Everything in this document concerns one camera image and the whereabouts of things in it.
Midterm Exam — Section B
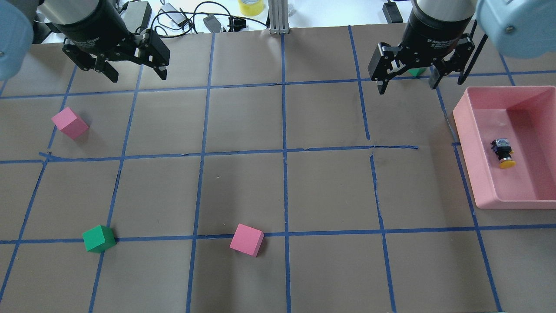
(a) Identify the pink cube centre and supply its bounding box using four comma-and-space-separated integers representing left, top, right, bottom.
229, 223, 265, 257

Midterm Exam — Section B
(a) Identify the green cube near tray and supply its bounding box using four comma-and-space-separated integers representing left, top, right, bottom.
407, 67, 427, 77

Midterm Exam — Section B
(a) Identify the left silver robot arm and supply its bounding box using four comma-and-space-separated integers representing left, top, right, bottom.
0, 0, 171, 83

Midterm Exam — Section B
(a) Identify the grey power adapter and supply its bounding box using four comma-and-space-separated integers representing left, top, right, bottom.
121, 1, 152, 33

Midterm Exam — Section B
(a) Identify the yellow tape roll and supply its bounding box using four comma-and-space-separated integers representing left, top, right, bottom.
238, 0, 265, 17

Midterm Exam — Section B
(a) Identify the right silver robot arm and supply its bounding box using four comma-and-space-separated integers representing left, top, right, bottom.
367, 0, 556, 94

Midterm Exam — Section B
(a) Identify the black power brick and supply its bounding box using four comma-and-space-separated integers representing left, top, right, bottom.
382, 0, 404, 24

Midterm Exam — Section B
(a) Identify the pink cube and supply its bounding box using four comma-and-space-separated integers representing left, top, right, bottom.
229, 223, 265, 257
51, 107, 89, 140

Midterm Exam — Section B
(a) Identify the aluminium frame post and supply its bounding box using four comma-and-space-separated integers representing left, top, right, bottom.
268, 0, 290, 34

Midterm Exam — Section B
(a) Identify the green cube near left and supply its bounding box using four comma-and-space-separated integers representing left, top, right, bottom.
82, 225, 116, 253

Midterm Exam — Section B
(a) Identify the black tangled cable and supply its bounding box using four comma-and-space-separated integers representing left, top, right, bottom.
152, 1, 269, 35

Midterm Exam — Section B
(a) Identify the yellow push button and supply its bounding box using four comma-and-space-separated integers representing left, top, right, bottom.
490, 138, 516, 169

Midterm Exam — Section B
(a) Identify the pink plastic tray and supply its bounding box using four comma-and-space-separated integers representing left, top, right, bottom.
453, 86, 556, 210

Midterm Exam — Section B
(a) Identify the pink cube far left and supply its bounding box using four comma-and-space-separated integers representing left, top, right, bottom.
51, 107, 89, 140

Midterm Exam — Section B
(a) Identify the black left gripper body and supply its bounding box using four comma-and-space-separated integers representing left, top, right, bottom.
51, 0, 150, 61

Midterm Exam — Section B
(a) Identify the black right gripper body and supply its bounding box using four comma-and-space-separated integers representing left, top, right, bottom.
397, 0, 475, 59

